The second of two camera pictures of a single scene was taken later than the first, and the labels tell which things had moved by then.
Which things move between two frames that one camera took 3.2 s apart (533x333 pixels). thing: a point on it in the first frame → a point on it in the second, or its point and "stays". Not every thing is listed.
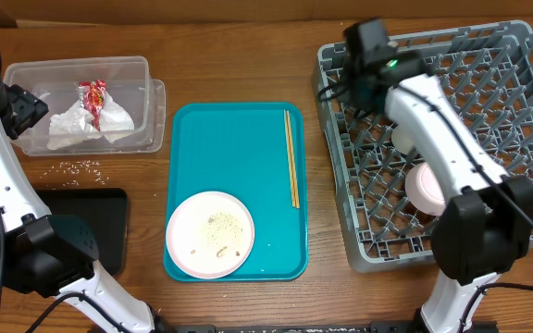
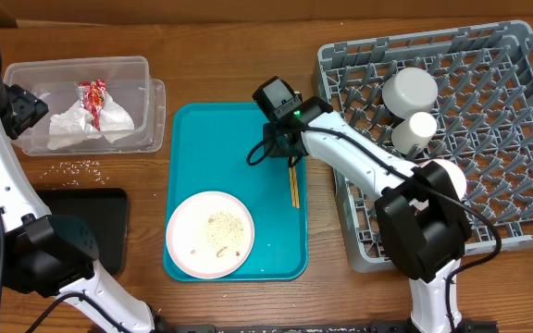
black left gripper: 29,108 stays
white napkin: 115,121 stays
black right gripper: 346,94 → 274,146
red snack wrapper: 92,96 stays
